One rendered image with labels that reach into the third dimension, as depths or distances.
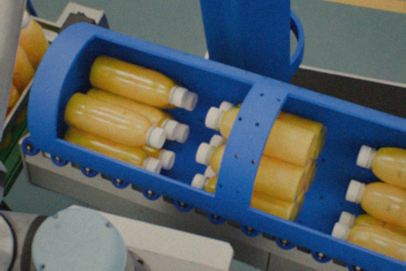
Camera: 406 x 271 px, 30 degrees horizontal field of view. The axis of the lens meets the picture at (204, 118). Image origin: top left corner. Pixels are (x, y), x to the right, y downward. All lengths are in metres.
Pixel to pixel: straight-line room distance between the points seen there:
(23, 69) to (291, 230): 0.74
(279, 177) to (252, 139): 0.10
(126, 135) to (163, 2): 1.70
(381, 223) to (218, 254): 0.33
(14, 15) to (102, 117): 0.78
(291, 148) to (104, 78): 0.43
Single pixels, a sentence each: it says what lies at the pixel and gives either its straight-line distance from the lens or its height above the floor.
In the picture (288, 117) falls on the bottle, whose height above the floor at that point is 1.14.
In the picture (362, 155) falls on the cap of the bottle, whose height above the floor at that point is 1.12.
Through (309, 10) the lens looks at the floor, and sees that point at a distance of 3.03.
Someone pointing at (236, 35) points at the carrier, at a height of 0.81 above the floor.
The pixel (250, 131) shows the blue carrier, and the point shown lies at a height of 1.23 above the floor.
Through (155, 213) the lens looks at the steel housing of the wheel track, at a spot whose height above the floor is 0.89.
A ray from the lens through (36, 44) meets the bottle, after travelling 1.77.
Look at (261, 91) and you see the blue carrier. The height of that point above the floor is 1.22.
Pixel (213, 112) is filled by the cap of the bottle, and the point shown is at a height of 1.18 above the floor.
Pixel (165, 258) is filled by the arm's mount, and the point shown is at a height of 1.22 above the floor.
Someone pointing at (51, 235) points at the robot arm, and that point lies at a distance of 1.04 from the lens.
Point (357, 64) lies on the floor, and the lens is 2.89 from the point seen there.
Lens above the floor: 2.38
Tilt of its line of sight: 59 degrees down
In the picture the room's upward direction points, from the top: 11 degrees counter-clockwise
